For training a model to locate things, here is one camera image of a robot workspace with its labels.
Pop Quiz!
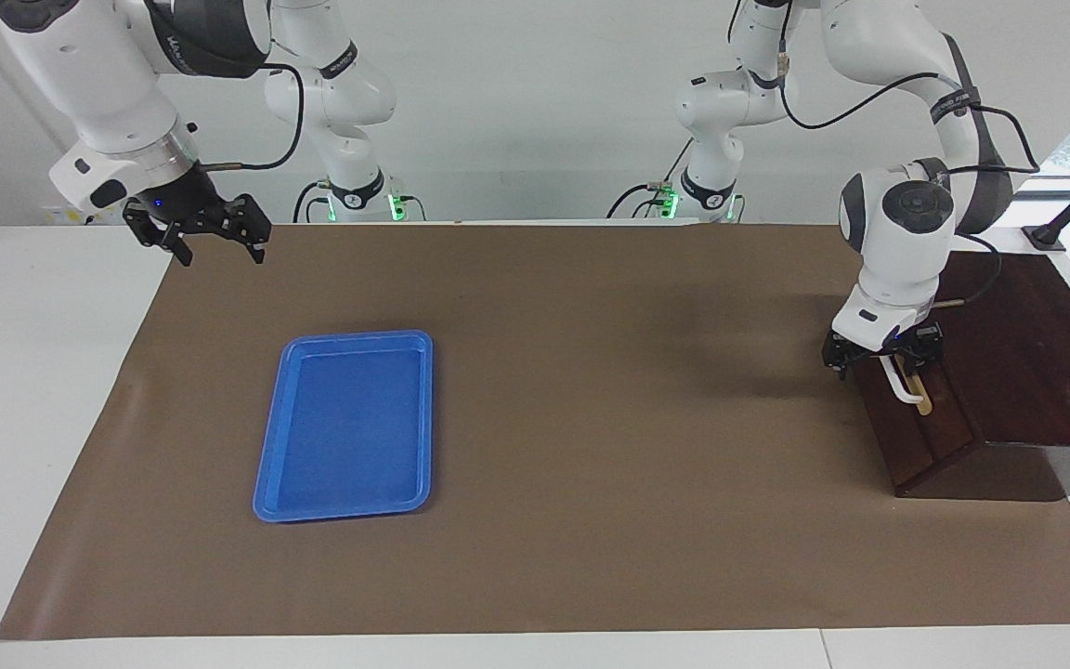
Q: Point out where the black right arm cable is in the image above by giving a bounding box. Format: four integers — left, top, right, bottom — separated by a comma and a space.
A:
199, 60, 306, 173

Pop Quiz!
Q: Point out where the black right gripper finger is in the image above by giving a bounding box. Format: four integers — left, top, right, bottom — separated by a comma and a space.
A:
124, 212, 194, 268
228, 195, 272, 264

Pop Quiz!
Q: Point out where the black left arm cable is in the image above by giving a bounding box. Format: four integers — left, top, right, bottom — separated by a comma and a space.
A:
776, 28, 1042, 308

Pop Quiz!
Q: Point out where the dark wooden cabinet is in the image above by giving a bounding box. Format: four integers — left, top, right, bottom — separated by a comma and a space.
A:
851, 251, 1070, 503

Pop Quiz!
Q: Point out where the brown table mat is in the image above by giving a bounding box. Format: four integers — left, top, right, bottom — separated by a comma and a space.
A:
0, 223, 1070, 642

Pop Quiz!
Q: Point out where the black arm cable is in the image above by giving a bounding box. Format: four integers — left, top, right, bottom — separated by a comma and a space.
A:
199, 60, 306, 173
776, 28, 1042, 308

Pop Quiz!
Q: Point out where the blue plastic tray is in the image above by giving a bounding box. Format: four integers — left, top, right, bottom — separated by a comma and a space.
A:
253, 330, 434, 524

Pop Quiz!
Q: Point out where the black base cable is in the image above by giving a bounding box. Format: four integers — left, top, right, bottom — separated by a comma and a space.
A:
606, 181, 677, 221
292, 180, 326, 224

